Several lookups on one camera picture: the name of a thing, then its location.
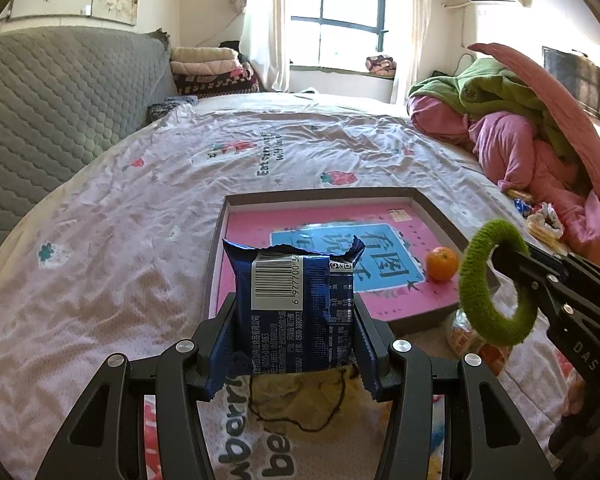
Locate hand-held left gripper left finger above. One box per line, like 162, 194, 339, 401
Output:
35, 292, 238, 480

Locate dark checkered folded blanket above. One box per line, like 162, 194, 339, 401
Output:
172, 67, 261, 97

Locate large orange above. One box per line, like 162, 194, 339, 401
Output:
425, 246, 460, 282

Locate pink quilt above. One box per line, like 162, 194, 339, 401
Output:
406, 95, 600, 261

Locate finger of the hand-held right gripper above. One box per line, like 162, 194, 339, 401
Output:
515, 272, 581, 318
495, 237, 600, 306

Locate grey quilted headboard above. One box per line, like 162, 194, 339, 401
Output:
0, 25, 181, 271

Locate blue snack packet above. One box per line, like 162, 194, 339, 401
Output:
222, 237, 367, 376

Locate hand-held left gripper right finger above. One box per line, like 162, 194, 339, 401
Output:
352, 292, 556, 480

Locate blue white egg-shaped package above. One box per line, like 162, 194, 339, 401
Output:
427, 394, 453, 480

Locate shallow grey cardboard box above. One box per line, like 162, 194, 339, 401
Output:
207, 187, 501, 336

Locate pink folded blanket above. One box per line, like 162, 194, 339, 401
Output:
170, 59, 243, 76

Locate blue patterned cloth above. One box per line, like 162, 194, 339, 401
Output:
147, 95, 198, 123

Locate floral folded cloth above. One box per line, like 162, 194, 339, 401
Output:
365, 54, 397, 77

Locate green fuzzy ring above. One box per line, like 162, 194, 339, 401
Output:
457, 219, 540, 346

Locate dark clothes pile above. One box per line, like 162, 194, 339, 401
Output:
219, 40, 251, 63

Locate green blanket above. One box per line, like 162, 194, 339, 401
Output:
407, 57, 581, 158

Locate white patterned pouch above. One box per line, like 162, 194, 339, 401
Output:
532, 202, 566, 238

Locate translucent plastic bag black string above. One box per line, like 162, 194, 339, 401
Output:
247, 362, 376, 433

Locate dark framed wall picture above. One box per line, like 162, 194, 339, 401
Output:
541, 46, 600, 122

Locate red egg-shaped package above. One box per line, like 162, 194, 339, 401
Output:
447, 307, 513, 376

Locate cream folded blanket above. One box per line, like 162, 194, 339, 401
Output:
170, 46, 238, 63

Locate white curtain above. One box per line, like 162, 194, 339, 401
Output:
390, 0, 436, 103
240, 0, 293, 93

